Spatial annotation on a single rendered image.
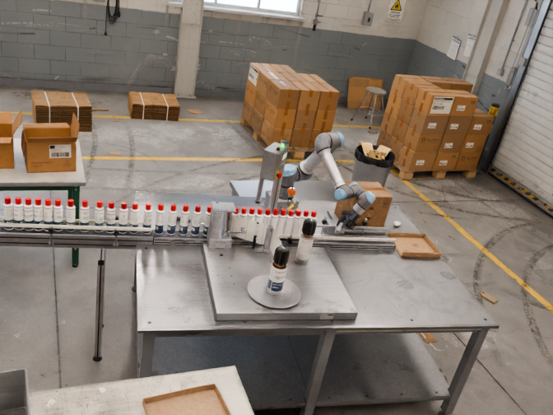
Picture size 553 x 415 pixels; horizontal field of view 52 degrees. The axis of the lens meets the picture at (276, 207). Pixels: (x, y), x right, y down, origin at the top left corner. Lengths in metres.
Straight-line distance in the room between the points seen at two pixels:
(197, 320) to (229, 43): 6.46
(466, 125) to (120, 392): 5.93
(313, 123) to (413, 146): 1.29
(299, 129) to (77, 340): 4.16
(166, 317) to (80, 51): 6.13
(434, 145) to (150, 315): 5.18
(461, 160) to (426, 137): 0.75
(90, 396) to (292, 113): 5.08
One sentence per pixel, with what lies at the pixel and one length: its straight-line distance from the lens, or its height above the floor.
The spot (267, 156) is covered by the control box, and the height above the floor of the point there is 1.44.
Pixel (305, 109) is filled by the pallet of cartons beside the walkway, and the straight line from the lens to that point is 7.21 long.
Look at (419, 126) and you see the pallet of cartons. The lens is 7.33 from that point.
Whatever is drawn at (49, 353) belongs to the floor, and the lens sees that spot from 4.11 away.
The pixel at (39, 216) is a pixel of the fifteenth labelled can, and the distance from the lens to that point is 3.60.
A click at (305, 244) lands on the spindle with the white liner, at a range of 3.48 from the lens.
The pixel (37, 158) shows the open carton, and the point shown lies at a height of 0.89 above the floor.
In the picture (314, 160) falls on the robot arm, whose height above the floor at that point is 1.26.
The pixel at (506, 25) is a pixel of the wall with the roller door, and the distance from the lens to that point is 8.83.
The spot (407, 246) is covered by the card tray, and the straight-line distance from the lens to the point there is 4.19.
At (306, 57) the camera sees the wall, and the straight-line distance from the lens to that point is 9.54.
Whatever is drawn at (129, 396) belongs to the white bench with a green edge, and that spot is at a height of 0.80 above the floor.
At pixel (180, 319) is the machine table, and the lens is 3.07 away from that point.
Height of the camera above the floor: 2.79
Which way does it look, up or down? 27 degrees down
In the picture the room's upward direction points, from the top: 11 degrees clockwise
